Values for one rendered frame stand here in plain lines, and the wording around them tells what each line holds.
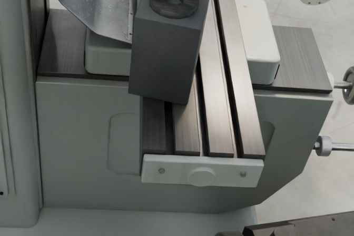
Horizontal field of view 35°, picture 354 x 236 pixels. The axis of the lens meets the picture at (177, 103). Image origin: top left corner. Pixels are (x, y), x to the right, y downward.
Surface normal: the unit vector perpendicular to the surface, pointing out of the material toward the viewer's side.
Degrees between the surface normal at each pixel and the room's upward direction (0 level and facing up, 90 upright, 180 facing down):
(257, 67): 90
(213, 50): 0
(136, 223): 0
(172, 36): 90
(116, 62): 90
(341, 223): 0
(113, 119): 90
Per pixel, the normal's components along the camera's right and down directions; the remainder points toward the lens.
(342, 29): 0.12, -0.71
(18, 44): 0.77, 0.49
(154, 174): 0.04, 0.70
